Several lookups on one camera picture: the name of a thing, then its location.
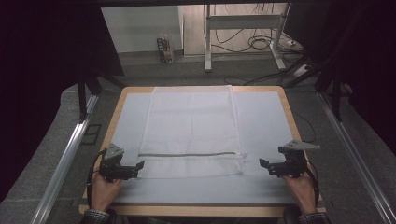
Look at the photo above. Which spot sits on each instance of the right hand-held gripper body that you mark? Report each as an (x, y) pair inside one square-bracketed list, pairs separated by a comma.
[(294, 165)]

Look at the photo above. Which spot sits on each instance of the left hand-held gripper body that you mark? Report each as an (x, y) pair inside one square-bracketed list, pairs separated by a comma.
[(111, 165)]

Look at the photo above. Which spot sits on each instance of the white mesh laundry bag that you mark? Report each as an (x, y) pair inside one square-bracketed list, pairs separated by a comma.
[(191, 124)]

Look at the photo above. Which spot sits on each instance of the person's right hand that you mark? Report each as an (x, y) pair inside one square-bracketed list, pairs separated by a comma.
[(304, 193)]

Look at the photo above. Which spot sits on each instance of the person's left hand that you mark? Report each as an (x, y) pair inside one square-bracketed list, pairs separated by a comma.
[(102, 194)]

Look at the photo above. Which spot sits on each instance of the light grey table mat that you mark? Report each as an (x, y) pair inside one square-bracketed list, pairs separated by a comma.
[(264, 124)]

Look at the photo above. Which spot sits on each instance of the black stand leg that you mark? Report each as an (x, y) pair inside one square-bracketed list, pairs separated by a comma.
[(82, 99), (336, 96)]

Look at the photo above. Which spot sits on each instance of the black power strip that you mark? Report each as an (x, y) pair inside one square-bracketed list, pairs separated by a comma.
[(165, 51)]

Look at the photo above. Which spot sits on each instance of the black curtain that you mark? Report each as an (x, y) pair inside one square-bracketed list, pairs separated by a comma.
[(40, 62), (367, 56)]

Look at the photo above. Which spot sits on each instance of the black rectangular floor frame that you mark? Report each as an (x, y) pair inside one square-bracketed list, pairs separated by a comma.
[(91, 134)]

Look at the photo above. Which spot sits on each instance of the aluminium rail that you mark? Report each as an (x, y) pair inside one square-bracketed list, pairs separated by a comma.
[(355, 152), (63, 161)]

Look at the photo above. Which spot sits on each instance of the white desk frame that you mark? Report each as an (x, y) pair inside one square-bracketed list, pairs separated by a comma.
[(243, 21)]

